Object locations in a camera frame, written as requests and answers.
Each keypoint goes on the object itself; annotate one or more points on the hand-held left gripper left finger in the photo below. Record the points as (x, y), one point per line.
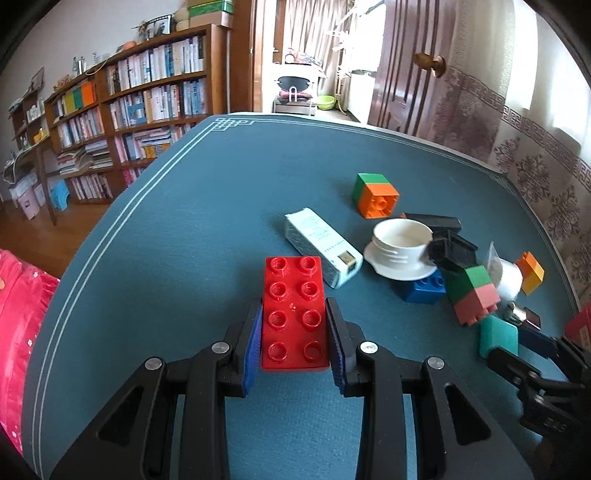
(251, 350)

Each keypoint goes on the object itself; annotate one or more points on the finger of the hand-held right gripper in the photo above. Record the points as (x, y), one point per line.
(535, 341)
(512, 362)

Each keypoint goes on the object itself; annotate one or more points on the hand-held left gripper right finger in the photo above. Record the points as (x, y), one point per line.
(337, 350)

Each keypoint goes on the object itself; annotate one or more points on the teal soap box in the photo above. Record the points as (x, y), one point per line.
(498, 334)

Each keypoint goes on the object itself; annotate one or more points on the red storage box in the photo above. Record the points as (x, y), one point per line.
(581, 325)

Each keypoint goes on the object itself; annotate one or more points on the red toy brick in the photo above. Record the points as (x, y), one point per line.
(295, 318)

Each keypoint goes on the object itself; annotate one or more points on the white round plastic lid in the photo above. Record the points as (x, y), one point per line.
(399, 249)

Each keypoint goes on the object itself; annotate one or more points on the dark brown small box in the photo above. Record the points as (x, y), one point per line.
(532, 319)

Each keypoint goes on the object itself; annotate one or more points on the orange and yellow toy brick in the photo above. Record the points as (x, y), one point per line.
(531, 272)

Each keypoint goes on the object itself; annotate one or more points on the white cotton pads packet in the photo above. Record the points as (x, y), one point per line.
(508, 277)

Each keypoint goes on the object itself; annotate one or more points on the green and pink toy brick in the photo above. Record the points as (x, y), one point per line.
(473, 295)

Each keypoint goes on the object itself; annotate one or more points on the blue toy brick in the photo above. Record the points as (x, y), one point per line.
(422, 290)

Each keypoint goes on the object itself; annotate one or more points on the white and blue patterned box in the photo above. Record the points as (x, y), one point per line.
(318, 244)

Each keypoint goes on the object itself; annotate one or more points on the black ribbed comb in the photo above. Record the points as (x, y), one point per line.
(455, 251)

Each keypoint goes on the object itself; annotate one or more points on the long black rectangular box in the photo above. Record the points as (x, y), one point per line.
(434, 221)

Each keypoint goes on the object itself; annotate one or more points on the orange and green toy brick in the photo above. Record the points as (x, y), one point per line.
(376, 198)

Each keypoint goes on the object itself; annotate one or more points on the patterned beige curtain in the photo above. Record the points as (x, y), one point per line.
(521, 138)

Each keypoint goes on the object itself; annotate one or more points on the blue plastic stool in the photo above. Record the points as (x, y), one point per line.
(60, 196)

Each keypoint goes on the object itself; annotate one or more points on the green plastic basin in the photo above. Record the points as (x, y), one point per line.
(325, 102)

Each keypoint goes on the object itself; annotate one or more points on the pink storage box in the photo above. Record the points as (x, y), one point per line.
(30, 198)

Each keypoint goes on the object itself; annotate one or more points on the rows of books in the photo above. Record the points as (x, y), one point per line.
(147, 101)

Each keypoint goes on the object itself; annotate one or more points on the black wok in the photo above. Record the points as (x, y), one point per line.
(294, 82)

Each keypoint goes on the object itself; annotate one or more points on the large wooden bookshelf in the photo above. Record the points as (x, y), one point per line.
(217, 69)

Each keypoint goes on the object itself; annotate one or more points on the brown wooden door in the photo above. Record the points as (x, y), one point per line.
(401, 69)

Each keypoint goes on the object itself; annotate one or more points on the white drying rack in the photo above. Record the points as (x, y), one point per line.
(344, 55)

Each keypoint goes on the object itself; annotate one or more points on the brass door knob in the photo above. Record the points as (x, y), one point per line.
(429, 63)

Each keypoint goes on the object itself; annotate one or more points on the grey balcony curtain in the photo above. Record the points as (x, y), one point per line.
(314, 27)

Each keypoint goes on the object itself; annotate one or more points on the green gift box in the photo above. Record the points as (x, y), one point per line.
(210, 7)

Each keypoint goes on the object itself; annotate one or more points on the wooden door frame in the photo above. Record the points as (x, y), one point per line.
(240, 55)

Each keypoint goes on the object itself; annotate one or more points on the picture frame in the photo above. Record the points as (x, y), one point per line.
(160, 26)

